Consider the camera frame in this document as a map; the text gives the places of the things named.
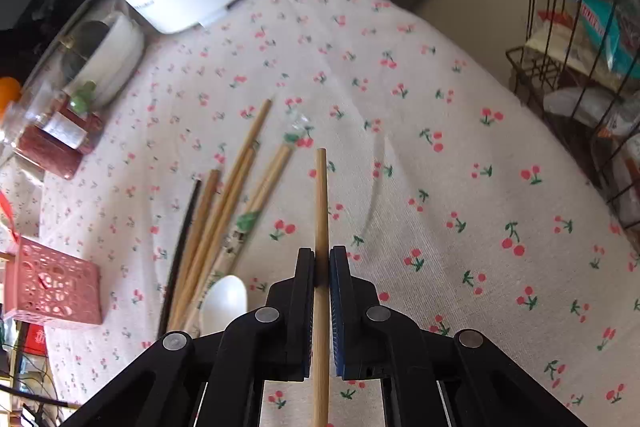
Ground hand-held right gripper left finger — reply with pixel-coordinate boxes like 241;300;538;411
60;247;318;427

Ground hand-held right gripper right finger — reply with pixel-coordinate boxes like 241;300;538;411
329;246;588;427

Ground plain wooden chopstick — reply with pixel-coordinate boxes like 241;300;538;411
167;169;222;330
167;97;276;333
175;148;257;333
311;148;331;427

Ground white plastic spoon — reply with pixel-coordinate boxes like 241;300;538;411
199;274;248;338

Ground pale printed chopstick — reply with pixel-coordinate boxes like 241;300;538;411
220;145;295;278
182;146;287;333

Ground black chopstick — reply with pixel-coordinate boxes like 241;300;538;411
157;178;202;340

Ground pink perforated utensil basket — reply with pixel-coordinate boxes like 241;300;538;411
2;237;103;325

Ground clear spice jar red contents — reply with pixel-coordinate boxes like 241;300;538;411
12;127;83;180
42;99;106;155

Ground red box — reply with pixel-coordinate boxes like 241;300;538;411
25;324;48;358

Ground small green lime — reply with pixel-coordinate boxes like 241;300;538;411
70;81;98;112

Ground stack of white bowls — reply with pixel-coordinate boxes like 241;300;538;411
62;12;146;108

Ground glass jar with wooden lid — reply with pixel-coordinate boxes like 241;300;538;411
0;77;66;158

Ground orange tangerine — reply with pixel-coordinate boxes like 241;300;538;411
0;77;23;118

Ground teal snack packet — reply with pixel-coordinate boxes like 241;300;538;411
565;0;640;72

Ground black wire rack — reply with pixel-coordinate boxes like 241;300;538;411
505;0;640;233

